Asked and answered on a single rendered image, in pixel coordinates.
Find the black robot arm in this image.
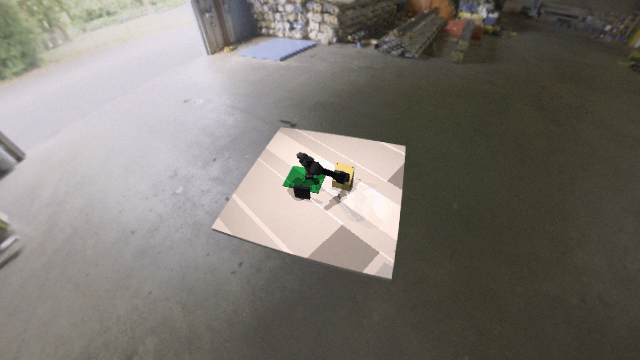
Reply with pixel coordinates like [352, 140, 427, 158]
[296, 152, 350, 184]

